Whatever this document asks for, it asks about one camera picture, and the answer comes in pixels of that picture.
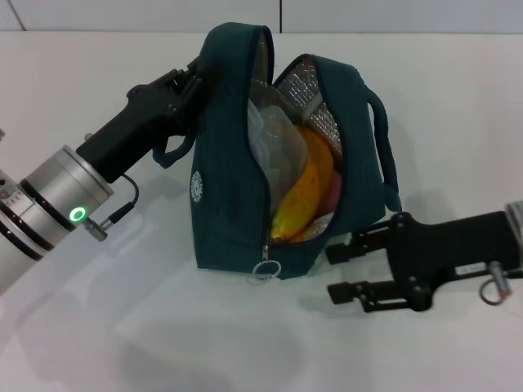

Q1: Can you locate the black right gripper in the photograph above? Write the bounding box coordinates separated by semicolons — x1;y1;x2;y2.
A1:
324;209;523;315

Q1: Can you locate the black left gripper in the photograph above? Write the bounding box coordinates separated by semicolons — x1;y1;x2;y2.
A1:
75;56;210;185

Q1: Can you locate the pink peach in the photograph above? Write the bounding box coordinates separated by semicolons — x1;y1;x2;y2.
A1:
321;169;344;216

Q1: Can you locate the dark blue fabric lunch bag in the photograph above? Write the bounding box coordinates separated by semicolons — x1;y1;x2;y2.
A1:
151;22;405;282

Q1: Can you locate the clear blue-rimmed food container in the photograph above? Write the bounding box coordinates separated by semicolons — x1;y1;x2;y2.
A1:
246;99;311;177

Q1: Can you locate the yellow banana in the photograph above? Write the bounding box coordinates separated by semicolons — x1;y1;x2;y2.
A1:
269;123;336;243

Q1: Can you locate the metal zipper pull ring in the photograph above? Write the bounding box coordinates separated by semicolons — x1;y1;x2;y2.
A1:
246;242;283;286

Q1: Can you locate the white tablecloth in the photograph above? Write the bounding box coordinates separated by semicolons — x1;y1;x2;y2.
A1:
0;30;523;392

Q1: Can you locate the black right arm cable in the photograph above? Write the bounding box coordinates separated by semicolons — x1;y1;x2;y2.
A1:
477;262;523;306

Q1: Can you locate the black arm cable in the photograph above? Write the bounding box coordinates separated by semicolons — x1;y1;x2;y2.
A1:
477;262;523;306
83;173;141;243

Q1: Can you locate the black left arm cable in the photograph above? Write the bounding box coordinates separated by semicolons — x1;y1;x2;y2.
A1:
83;173;141;243

